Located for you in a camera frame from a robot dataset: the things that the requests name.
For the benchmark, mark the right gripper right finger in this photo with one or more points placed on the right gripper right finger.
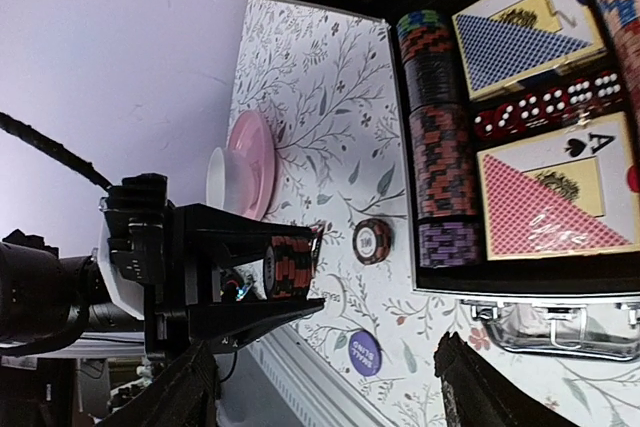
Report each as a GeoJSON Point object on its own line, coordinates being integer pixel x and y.
{"type": "Point", "coordinates": [474, 393]}

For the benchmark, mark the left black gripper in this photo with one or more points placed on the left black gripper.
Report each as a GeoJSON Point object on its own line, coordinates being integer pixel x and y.
{"type": "Point", "coordinates": [133, 256]}

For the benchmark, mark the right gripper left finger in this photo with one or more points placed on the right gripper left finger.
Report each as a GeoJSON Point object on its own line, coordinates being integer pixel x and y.
{"type": "Point", "coordinates": [183, 395]}

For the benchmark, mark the orange black chip roll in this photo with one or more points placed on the orange black chip roll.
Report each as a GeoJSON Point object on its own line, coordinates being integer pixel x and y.
{"type": "Point", "coordinates": [290, 264]}

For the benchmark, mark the short chip stack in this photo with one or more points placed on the short chip stack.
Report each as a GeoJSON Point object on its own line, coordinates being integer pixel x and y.
{"type": "Point", "coordinates": [372, 240]}

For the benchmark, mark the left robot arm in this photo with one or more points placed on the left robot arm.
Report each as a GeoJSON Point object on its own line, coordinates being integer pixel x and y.
{"type": "Point", "coordinates": [179, 275]}

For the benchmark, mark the white bowl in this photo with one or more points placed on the white bowl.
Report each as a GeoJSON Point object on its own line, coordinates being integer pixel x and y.
{"type": "Point", "coordinates": [232, 183]}

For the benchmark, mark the white dealer button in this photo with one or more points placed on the white dealer button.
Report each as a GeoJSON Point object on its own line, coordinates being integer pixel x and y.
{"type": "Point", "coordinates": [331, 289]}

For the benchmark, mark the blue small blind button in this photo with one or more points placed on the blue small blind button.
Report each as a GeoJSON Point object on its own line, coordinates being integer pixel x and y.
{"type": "Point", "coordinates": [365, 353]}

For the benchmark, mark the pink plate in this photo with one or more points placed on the pink plate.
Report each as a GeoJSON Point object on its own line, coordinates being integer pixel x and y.
{"type": "Point", "coordinates": [251, 137]}

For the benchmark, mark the red card deck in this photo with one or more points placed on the red card deck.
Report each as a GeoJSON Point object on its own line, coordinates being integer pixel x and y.
{"type": "Point", "coordinates": [561, 193]}

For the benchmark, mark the chip row in case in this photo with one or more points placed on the chip row in case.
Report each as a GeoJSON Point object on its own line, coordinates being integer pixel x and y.
{"type": "Point", "coordinates": [444, 171]}

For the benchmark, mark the red dice row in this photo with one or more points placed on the red dice row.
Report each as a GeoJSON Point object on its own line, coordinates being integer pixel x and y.
{"type": "Point", "coordinates": [547, 107]}

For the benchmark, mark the aluminium poker case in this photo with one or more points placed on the aluminium poker case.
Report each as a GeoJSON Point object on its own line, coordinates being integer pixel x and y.
{"type": "Point", "coordinates": [566, 330]}

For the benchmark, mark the blue card deck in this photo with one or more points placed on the blue card deck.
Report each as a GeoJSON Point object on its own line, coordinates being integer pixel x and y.
{"type": "Point", "coordinates": [505, 43]}

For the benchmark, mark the front aluminium rail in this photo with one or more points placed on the front aluminium rail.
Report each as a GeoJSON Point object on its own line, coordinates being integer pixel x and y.
{"type": "Point", "coordinates": [279, 380]}

